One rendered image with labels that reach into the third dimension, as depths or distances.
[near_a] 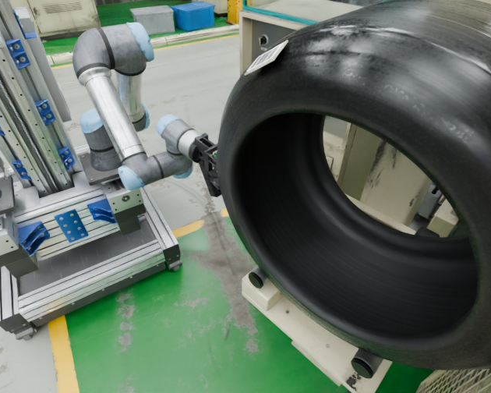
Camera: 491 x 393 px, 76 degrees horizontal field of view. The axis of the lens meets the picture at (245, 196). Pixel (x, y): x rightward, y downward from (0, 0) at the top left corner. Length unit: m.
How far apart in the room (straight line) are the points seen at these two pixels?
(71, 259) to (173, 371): 0.77
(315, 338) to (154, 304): 1.16
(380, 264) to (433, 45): 0.57
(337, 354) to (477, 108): 0.62
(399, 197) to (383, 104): 0.54
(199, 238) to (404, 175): 1.46
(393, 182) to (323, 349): 0.43
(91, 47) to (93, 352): 1.34
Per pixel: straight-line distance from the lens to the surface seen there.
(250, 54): 1.45
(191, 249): 2.00
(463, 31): 0.42
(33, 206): 1.60
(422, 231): 0.85
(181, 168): 0.98
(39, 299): 1.80
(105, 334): 1.84
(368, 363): 0.71
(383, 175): 0.86
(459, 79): 0.36
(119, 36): 1.09
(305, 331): 0.84
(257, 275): 0.76
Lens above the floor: 1.56
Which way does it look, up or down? 43 degrees down
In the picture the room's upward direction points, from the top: straight up
